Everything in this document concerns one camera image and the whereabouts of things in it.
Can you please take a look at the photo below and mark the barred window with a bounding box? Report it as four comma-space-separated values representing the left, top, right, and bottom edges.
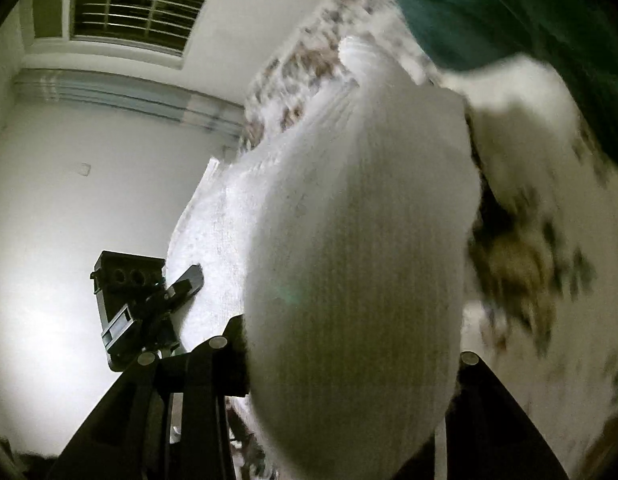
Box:
64, 0, 207, 58

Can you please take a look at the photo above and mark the floral bed sheet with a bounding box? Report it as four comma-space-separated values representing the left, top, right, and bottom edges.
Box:
239, 0, 618, 479

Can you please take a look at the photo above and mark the left blue-grey curtain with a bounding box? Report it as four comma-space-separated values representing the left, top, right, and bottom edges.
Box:
13, 68, 244, 139

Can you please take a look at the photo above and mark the white knitted sweater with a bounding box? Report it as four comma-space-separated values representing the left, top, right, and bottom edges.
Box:
164, 34, 582, 480

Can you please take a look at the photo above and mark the dark green plush blanket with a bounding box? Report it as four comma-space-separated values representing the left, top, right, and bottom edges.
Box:
398, 0, 618, 166

